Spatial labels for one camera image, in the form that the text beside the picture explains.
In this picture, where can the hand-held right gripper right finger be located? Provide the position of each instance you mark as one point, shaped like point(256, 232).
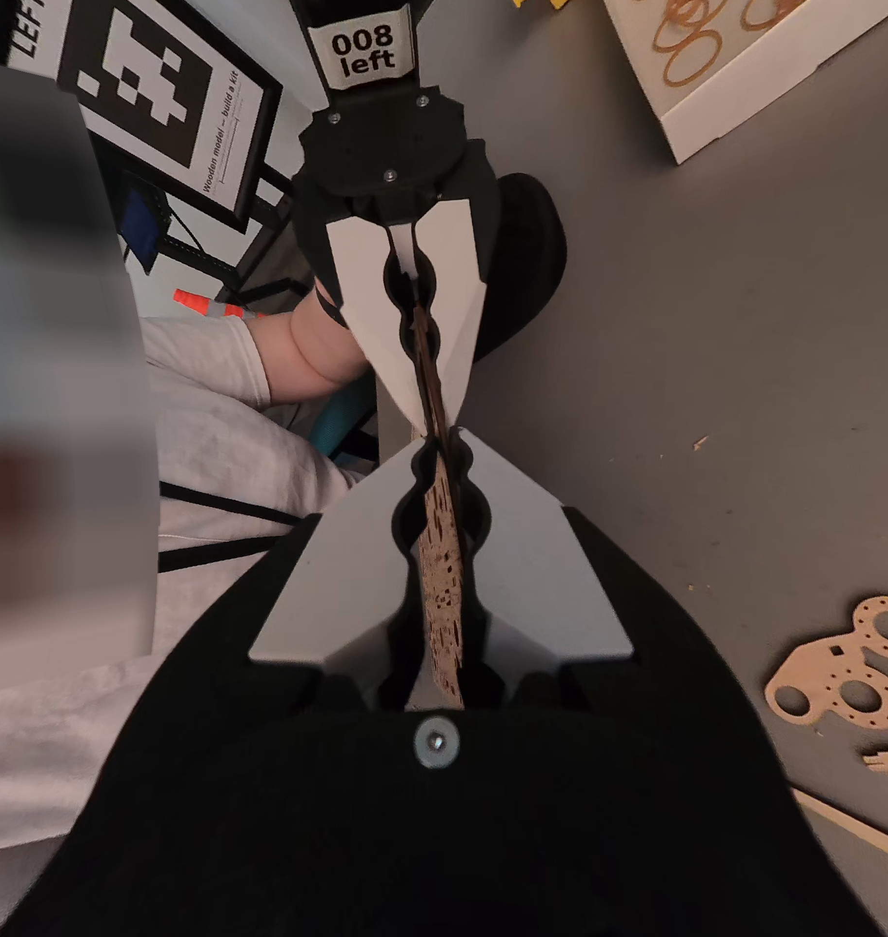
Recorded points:
point(554, 585)

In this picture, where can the perforated wooden plate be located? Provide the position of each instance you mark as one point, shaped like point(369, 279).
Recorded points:
point(824, 681)

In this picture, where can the black ribbed wrist rest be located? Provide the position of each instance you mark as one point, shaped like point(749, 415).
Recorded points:
point(532, 256)

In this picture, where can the blue object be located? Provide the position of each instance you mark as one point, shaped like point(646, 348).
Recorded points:
point(140, 227)

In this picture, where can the person's left forearm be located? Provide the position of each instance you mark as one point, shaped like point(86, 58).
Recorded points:
point(305, 351)

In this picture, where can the black sign stand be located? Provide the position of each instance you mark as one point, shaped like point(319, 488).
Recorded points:
point(261, 241)

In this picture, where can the white cardboard tray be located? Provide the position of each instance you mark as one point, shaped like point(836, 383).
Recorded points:
point(744, 95)

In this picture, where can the thin wooden stick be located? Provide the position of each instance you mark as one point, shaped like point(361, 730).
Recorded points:
point(854, 820)

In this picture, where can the teal object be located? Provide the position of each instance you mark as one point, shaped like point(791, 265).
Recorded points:
point(338, 424)

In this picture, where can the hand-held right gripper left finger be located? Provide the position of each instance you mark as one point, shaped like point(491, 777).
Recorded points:
point(334, 585)

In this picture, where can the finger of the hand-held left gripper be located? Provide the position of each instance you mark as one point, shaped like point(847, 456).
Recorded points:
point(363, 285)
point(458, 278)

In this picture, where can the laser-cut wooden parts sheet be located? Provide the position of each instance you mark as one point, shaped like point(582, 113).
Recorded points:
point(444, 585)

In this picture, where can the black wristband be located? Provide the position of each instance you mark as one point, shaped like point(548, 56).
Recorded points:
point(330, 311)

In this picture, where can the orange red object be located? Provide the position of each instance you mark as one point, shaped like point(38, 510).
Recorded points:
point(195, 301)

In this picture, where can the black framed marker sign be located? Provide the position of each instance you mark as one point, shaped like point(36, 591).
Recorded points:
point(224, 146)

